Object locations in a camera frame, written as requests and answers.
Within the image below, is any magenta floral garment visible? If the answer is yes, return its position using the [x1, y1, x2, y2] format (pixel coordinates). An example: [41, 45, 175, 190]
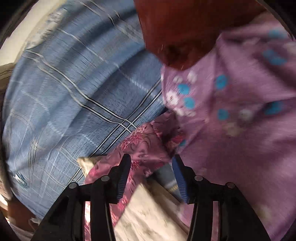
[83, 111, 186, 241]

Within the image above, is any grey star-logo pillowcase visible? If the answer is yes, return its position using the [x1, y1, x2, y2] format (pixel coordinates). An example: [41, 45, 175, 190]
[149, 163, 182, 202]

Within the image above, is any cream leaf-print pillow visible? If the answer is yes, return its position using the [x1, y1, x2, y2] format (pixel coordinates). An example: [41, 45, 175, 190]
[77, 156, 190, 241]

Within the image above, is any lilac floral garment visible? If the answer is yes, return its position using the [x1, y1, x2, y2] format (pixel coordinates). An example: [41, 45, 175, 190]
[161, 12, 295, 240]

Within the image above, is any blue plaid quilt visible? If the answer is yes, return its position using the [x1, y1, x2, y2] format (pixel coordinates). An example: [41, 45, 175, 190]
[1, 1, 165, 218]

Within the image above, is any red plastic bag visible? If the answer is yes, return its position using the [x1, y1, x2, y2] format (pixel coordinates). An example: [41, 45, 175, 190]
[134, 0, 266, 70]

